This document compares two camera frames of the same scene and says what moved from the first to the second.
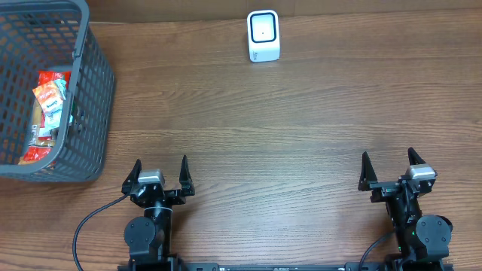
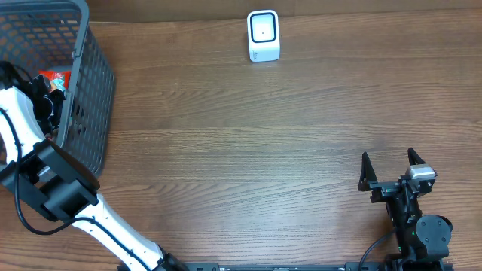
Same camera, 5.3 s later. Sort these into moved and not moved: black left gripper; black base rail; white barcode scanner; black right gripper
Moved: black left gripper
Not moved: black base rail; white barcode scanner; black right gripper
